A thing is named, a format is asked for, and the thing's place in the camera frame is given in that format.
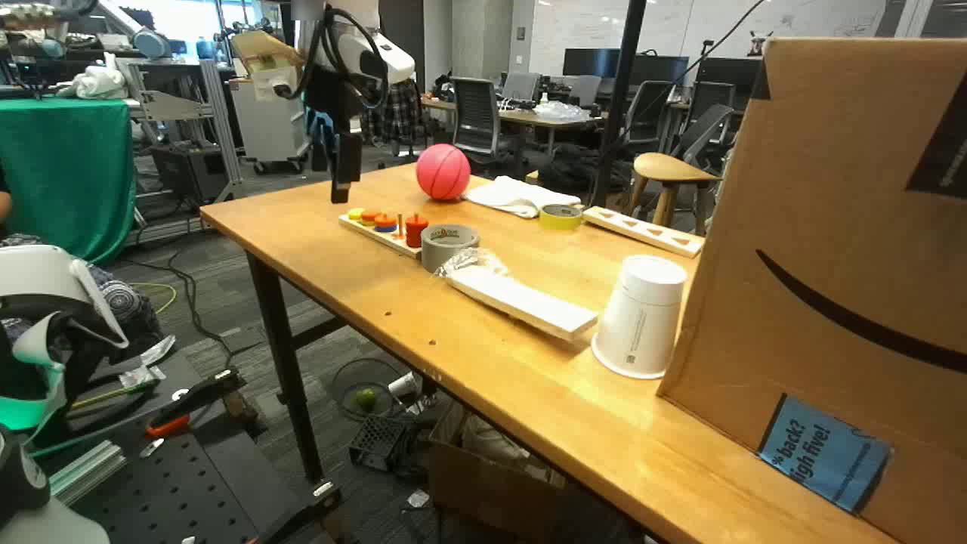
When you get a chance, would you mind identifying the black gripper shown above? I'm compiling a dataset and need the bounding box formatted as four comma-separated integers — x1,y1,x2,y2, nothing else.
326,100,369,206

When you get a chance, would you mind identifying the pink rubber ball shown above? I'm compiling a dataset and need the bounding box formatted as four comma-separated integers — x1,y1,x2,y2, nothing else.
413,141,476,206

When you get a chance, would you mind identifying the white rolling cabinet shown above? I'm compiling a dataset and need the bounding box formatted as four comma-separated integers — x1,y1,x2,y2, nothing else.
227,72,313,176

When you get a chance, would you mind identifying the grey office chair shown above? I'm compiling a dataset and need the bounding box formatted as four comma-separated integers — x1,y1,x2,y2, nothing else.
451,75,504,157

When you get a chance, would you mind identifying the grey metal shelf rack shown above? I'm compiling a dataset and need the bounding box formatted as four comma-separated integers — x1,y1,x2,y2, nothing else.
129,59,246,197

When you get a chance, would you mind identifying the white flat tray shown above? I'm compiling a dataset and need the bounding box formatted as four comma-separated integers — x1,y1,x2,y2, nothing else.
435,248,602,346

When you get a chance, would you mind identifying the round wooden meeting table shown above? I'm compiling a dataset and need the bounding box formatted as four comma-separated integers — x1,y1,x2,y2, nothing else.
497,104,612,135

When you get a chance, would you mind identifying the yellow green tape roll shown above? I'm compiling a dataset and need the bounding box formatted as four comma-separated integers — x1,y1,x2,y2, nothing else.
539,204,587,232

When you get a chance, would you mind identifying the black backpack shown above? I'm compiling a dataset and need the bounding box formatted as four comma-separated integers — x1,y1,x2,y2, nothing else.
533,145,630,204

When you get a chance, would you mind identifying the black hand tool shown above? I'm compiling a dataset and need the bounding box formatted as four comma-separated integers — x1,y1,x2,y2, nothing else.
149,367,248,425

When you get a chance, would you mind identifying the white paper cup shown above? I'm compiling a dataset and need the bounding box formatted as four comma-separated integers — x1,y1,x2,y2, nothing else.
591,253,691,383

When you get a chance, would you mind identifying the round wooden stool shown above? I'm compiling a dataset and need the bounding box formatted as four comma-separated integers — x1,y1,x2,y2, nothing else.
630,148,719,231

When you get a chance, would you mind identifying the black perforated breadboard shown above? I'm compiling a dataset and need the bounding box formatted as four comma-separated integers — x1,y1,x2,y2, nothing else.
79,421,341,544

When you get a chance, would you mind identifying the brown cardboard box under table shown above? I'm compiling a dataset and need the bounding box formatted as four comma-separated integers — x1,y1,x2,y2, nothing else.
426,434,567,544

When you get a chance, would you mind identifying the aluminium extrusion bar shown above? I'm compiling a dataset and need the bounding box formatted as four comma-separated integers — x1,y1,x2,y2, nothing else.
43,434,129,507

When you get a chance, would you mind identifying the large cardboard shipping box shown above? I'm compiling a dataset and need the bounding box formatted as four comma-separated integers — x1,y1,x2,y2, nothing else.
658,36,967,544

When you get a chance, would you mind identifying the blue sticker on box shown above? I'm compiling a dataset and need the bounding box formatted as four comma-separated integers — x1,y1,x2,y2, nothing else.
756,393,896,514

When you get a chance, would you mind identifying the wooden ring stacker board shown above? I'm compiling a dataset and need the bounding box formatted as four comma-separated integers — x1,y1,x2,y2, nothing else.
338,206,426,257

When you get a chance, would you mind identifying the red ring stack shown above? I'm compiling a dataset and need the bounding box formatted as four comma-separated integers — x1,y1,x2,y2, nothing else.
403,212,433,251

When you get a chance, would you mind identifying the grey duct tape roll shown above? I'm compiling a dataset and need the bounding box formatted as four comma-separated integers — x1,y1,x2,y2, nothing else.
420,221,485,274

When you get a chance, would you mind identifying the tan wrist mount plate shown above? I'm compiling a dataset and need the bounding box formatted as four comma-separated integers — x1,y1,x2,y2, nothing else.
233,27,309,85

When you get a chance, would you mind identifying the black metal table frame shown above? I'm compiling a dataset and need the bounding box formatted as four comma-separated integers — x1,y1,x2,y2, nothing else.
242,251,344,516

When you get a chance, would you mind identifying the wire mesh bowl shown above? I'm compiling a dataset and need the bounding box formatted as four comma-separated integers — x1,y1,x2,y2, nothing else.
331,358,413,430

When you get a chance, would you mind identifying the orange handled tool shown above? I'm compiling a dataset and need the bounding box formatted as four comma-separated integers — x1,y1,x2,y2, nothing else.
141,412,193,440

